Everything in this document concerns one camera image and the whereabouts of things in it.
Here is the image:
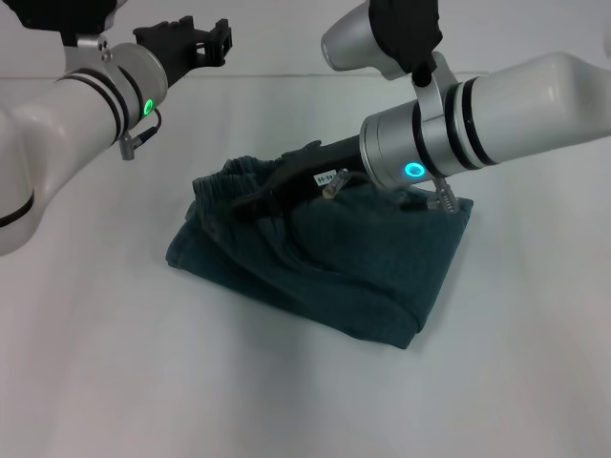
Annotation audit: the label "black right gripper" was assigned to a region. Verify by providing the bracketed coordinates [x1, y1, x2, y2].
[230, 135, 369, 224]

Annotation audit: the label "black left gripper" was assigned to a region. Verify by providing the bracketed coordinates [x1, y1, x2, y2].
[132, 14, 235, 86]

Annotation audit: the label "blue denim shorts with print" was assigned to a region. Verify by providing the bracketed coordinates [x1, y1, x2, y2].
[164, 155, 475, 352]

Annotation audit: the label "white label sticker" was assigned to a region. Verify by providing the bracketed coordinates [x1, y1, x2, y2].
[311, 167, 340, 188]

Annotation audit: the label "grey cable with metal connector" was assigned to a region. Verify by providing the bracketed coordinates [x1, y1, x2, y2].
[118, 108, 164, 162]
[321, 168, 460, 215]

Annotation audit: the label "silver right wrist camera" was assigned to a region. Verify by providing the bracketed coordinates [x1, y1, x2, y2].
[320, 0, 460, 121]

